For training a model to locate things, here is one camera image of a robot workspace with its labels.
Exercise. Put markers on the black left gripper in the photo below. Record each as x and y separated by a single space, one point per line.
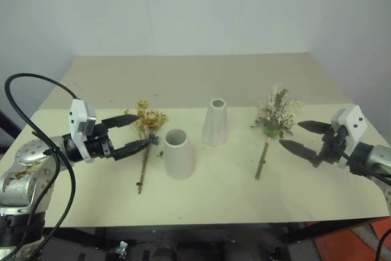
97 146

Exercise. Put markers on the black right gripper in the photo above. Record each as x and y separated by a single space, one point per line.
331 148

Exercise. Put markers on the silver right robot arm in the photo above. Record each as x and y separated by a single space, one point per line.
377 155

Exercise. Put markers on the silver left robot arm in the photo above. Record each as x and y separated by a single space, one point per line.
29 178

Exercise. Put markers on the wide white ceramic vase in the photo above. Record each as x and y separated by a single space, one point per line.
179 160

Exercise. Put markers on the narrow white ceramic vase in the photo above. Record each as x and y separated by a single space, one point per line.
215 126

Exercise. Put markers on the yellow orange dried flower bunch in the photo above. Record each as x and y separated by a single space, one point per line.
149 122

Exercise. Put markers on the white green dried flower bunch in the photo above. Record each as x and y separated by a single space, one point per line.
276 114

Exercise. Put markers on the orange red floor mat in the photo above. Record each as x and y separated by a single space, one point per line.
345 242

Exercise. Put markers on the small silver metal clamp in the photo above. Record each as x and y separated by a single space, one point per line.
122 247

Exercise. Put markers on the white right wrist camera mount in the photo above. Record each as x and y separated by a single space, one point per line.
354 123

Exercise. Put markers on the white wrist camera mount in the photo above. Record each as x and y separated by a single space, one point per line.
80 117
354 123

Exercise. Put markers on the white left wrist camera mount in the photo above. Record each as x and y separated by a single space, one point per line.
80 117

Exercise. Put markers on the black table frame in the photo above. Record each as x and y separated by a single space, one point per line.
320 227

